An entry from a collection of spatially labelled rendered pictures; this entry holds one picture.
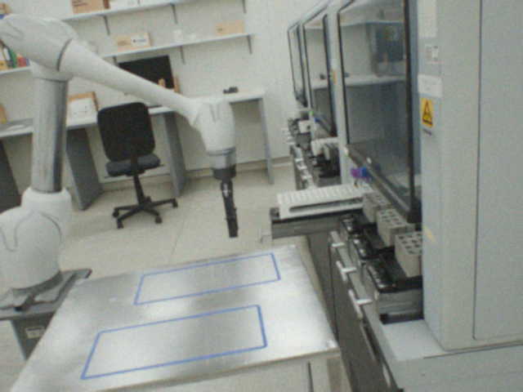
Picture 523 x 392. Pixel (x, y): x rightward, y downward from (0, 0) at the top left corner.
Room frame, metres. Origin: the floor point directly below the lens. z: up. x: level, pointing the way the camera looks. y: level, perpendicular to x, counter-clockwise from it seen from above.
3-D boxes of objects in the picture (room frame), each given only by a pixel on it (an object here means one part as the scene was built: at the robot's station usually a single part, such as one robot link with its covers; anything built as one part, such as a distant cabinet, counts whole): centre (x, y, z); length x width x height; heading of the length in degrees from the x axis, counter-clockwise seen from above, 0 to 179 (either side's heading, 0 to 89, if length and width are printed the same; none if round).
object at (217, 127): (1.36, 0.08, 1.14); 0.13 x 0.11 x 0.16; 4
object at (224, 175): (1.34, 0.08, 0.95); 0.08 x 0.07 x 0.09; 178
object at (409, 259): (0.87, -0.32, 0.85); 0.12 x 0.02 x 0.06; 177
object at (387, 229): (1.02, -0.32, 0.85); 0.12 x 0.02 x 0.06; 177
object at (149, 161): (3.83, 1.00, 0.52); 0.64 x 0.60 x 1.05; 18
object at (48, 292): (1.24, 0.73, 0.73); 0.22 x 0.18 x 0.06; 178
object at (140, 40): (4.72, 0.97, 1.54); 0.33 x 0.20 x 0.15; 95
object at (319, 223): (1.33, -0.36, 0.78); 0.73 x 0.14 x 0.09; 88
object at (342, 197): (1.33, -0.22, 0.83); 0.30 x 0.10 x 0.06; 88
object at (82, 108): (4.57, 1.59, 0.99); 0.29 x 0.20 x 0.17; 6
